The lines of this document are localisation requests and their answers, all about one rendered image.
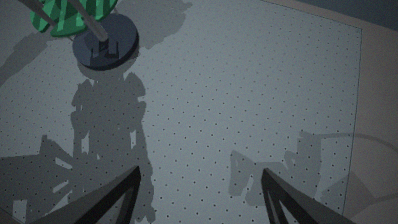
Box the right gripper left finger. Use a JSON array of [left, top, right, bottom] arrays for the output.
[[30, 165, 141, 224]]

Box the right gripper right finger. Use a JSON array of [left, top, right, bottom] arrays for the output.
[[261, 168, 356, 224]]

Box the grey perforated base plate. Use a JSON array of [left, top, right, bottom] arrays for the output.
[[0, 0, 363, 224]]

